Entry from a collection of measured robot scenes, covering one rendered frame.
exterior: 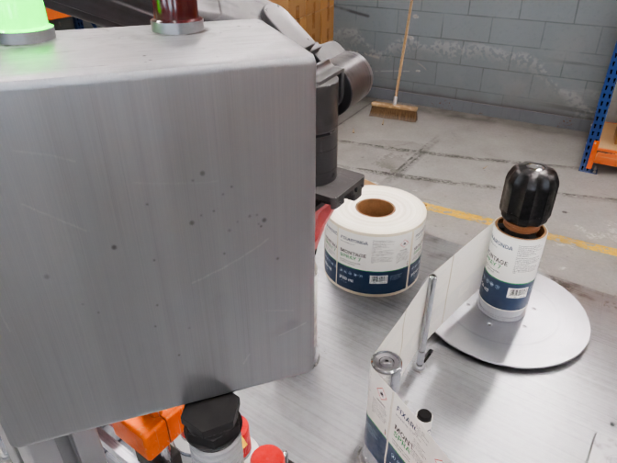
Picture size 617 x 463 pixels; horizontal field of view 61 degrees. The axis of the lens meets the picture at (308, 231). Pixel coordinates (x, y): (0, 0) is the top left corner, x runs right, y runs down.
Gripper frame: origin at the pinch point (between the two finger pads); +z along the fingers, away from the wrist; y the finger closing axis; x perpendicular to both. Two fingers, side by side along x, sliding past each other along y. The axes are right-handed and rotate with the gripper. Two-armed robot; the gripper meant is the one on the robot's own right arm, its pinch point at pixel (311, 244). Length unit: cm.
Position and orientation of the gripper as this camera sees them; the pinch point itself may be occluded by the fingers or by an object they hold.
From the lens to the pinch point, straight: 61.5
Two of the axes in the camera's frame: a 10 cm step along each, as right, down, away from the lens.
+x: -5.6, 4.5, -7.0
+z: 0.1, 8.4, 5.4
